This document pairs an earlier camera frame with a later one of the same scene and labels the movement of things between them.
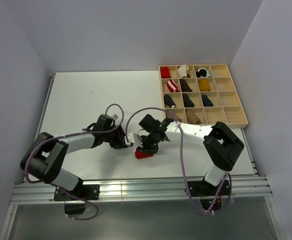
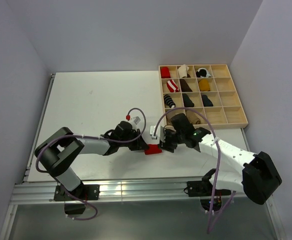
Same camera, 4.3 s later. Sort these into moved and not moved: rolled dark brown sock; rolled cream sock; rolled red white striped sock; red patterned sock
Moved: red patterned sock
Not moved: rolled red white striped sock; rolled cream sock; rolled dark brown sock
